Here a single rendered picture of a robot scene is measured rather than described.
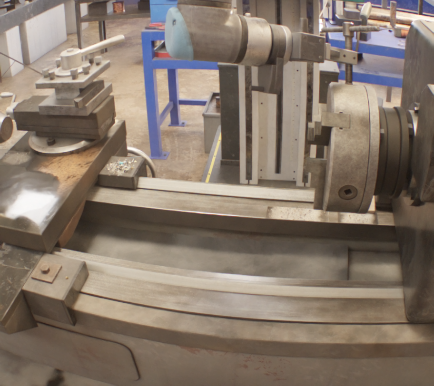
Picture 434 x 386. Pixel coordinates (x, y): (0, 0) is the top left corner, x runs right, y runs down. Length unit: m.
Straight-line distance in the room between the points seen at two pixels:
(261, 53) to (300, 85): 1.23
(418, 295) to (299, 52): 0.49
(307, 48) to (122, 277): 0.59
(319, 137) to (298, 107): 1.22
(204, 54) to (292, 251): 0.62
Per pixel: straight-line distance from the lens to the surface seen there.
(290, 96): 2.04
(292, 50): 0.80
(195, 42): 0.74
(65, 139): 1.32
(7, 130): 1.14
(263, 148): 2.15
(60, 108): 1.26
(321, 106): 1.00
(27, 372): 1.43
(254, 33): 0.77
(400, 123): 0.87
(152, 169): 1.56
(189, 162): 3.01
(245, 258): 1.18
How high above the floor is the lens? 1.52
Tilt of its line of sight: 31 degrees down
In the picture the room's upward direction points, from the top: 3 degrees counter-clockwise
